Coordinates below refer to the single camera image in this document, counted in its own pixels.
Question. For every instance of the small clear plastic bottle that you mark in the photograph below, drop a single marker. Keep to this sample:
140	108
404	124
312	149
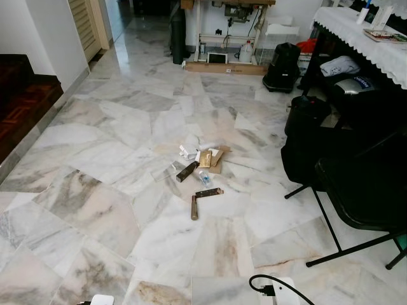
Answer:
205	178

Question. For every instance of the white sewing machine table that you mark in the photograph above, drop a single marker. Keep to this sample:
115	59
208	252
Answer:
238	11

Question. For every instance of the silver appliance with blue label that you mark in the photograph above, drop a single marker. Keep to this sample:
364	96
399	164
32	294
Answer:
350	86

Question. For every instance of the colourful book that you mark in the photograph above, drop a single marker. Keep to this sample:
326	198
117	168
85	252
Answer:
385	36

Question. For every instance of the table with white lace cloth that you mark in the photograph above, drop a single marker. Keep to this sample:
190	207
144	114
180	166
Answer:
346	35

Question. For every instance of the short dark brown box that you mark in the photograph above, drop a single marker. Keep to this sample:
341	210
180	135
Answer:
210	192

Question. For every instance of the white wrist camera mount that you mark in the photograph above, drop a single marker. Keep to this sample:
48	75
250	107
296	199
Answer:
102	300
285	292

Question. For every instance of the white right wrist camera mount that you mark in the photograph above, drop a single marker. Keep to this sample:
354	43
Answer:
285	292

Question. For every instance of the clear plastic wrapper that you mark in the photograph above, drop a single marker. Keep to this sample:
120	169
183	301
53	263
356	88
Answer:
166	170

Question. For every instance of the white folded cloth bag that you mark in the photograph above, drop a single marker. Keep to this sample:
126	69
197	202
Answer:
340	65

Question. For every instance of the long flat cardboard box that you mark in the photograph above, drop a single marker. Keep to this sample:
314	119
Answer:
222	67

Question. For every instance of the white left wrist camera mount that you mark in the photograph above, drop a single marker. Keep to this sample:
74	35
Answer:
102	300

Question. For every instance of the white carton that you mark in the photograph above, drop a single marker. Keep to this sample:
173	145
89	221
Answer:
383	18

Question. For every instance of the black canister vacuum cleaner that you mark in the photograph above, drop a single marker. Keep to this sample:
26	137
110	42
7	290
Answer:
282	67

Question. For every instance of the green plastic item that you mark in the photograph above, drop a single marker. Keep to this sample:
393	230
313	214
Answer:
403	243

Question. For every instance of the brown cardboard piece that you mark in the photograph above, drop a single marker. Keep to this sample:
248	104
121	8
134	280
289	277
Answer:
217	166

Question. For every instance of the white framed tablet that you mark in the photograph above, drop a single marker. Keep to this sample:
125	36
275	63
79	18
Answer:
217	58

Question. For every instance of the large black bag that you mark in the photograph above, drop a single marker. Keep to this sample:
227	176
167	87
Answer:
311	140

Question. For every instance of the louvered wooden door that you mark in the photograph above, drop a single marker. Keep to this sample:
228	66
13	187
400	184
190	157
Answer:
86	28

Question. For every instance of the small white bottle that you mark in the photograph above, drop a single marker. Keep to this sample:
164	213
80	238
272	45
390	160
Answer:
362	16

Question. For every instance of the long dark brown box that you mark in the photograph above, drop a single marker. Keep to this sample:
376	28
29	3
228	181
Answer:
187	171

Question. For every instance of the dark wooden staircase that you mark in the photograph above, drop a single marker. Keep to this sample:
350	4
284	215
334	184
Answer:
25	101

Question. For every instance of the red bag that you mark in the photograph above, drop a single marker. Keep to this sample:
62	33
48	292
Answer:
307	46

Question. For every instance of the small gold box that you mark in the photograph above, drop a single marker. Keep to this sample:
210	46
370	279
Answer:
205	159

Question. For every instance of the white plastic jug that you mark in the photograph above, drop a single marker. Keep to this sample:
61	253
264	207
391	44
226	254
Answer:
245	53

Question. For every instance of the brown wooden stick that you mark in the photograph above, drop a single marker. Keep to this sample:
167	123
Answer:
194	208

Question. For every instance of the dark rolled mat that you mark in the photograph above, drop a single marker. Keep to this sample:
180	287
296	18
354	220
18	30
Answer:
178	38

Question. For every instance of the black folding chair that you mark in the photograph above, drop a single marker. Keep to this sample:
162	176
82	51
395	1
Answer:
362	190

